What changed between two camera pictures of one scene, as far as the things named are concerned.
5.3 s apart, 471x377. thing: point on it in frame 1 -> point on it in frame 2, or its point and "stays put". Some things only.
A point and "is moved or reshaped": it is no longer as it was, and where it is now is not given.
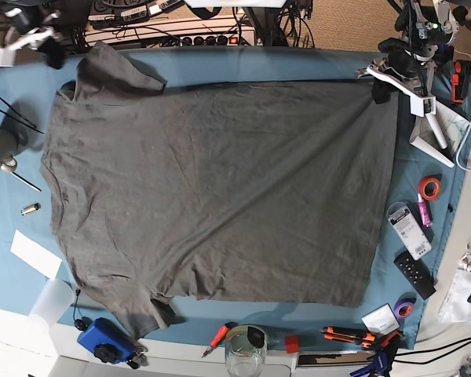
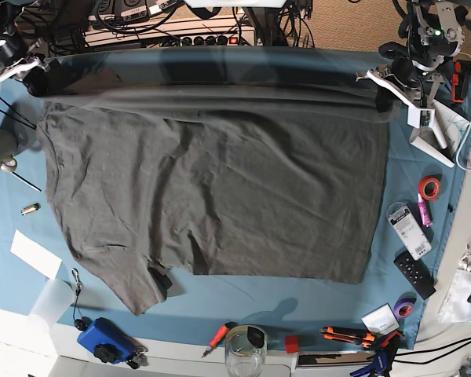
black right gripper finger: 54,52 -> 41,83
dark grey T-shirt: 275,192 is moved or reshaped
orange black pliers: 347,334 stays put
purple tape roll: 403,308 stays put
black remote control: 417,272 stays put
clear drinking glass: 246,350 stays put
